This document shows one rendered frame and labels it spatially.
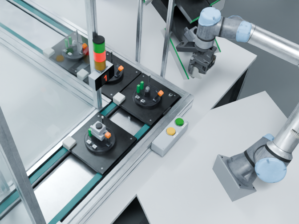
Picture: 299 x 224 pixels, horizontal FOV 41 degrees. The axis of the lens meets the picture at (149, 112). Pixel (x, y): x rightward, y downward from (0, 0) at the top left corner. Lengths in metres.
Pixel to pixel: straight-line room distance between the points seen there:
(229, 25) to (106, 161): 0.78
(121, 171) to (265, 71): 2.17
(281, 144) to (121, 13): 1.41
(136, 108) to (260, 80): 1.81
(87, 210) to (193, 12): 0.97
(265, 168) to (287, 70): 2.17
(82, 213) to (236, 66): 1.23
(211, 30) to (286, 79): 2.20
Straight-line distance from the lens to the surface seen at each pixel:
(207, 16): 1.49
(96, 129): 1.73
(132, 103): 1.96
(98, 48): 1.61
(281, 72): 3.69
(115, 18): 2.57
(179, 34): 1.94
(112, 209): 1.80
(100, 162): 1.78
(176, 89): 2.05
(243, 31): 1.51
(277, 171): 1.65
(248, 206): 1.89
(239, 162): 1.81
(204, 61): 1.63
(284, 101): 3.48
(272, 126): 2.16
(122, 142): 1.83
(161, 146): 1.84
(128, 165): 1.78
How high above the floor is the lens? 2.51
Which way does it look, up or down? 53 degrees down
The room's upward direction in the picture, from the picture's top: 5 degrees clockwise
